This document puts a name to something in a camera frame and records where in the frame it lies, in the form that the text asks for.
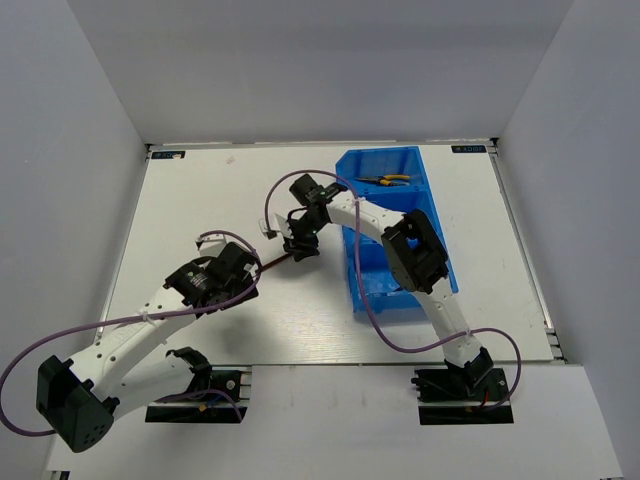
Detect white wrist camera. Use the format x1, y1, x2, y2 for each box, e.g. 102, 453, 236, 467
259, 213, 294, 240
195, 234, 227, 257

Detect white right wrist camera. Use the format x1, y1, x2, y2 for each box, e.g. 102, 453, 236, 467
259, 213, 294, 240

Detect blue three-compartment plastic bin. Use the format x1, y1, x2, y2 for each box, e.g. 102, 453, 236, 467
335, 146, 459, 314

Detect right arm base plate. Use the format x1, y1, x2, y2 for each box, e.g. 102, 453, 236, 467
411, 368, 514, 426

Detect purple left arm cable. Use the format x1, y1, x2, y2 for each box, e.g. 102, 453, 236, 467
0, 229, 261, 436

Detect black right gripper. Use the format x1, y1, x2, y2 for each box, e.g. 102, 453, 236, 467
279, 212, 328, 262

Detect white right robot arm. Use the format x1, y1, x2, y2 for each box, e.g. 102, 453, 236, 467
277, 170, 493, 399

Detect long brown hex key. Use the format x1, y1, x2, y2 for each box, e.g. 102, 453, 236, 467
259, 253, 291, 272

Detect yellow pliers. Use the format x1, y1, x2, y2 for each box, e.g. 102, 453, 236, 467
357, 175, 410, 187
372, 174, 410, 187

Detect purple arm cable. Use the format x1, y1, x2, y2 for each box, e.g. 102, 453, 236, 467
0, 229, 261, 436
263, 169, 522, 412

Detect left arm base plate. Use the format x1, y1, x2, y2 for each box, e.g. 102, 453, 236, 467
145, 366, 252, 425

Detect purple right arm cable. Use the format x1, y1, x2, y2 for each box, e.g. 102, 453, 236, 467
263, 169, 522, 412

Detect left table corner label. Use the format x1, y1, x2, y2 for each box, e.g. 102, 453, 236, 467
151, 151, 186, 160

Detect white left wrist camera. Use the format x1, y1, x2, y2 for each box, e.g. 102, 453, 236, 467
195, 234, 227, 257

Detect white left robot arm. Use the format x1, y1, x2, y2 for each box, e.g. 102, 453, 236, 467
36, 242, 259, 453

